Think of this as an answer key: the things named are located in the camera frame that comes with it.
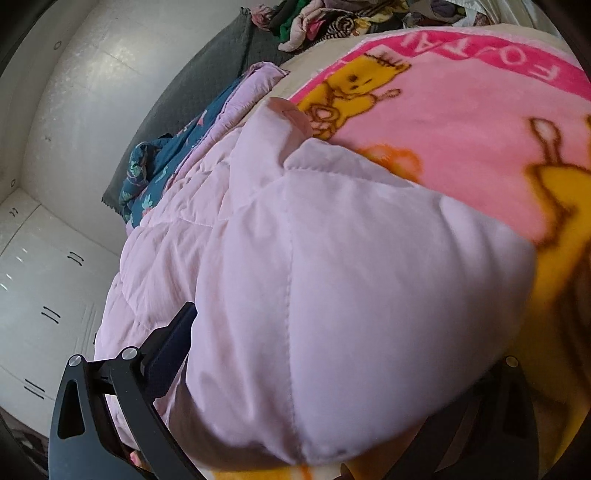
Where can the pile of assorted clothes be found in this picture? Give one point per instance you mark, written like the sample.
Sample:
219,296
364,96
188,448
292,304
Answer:
301,24

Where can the light pink quilted jacket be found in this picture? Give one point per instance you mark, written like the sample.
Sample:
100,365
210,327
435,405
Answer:
351,269

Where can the pink bear print blanket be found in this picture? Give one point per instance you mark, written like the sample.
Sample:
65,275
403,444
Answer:
541,178

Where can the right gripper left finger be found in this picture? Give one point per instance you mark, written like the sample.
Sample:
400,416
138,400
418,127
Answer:
105,424

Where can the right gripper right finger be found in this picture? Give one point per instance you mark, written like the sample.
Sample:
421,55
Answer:
489,432

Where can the dark grey headboard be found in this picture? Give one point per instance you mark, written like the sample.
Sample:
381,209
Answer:
223,58

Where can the white wardrobe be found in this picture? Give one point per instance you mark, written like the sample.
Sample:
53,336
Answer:
54,283

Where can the teal floral pink quilt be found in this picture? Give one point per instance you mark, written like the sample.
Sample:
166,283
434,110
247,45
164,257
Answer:
154,165

